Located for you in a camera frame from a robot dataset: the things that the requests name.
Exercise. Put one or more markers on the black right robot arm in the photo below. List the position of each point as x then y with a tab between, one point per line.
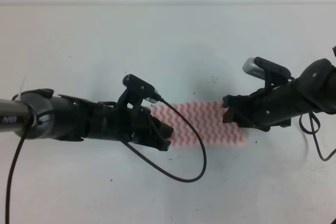
316	87

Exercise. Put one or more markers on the pink white striped towel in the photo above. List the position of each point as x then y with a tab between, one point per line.
206	118

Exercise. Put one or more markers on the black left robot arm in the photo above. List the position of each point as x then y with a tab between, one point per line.
39	114

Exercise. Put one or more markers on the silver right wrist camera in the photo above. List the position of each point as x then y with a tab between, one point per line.
274	75

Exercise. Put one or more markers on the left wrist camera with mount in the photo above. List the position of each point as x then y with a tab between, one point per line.
141	89

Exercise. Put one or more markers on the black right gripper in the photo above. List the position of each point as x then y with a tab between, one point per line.
265	109

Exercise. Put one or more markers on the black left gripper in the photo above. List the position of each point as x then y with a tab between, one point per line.
117	123

